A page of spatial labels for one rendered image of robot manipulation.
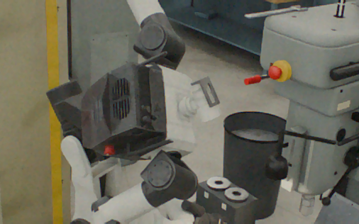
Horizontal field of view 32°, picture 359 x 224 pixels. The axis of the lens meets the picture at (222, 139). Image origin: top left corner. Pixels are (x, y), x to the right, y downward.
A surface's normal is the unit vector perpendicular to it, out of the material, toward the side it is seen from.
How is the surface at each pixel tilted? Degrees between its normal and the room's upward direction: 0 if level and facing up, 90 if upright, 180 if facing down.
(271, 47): 90
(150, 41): 61
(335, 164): 90
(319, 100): 90
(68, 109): 90
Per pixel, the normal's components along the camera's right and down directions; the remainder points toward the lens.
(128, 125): -0.63, -0.18
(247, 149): -0.26, 0.46
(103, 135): -0.80, -0.08
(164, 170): -0.44, -0.29
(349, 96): 0.68, 0.37
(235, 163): -0.65, 0.33
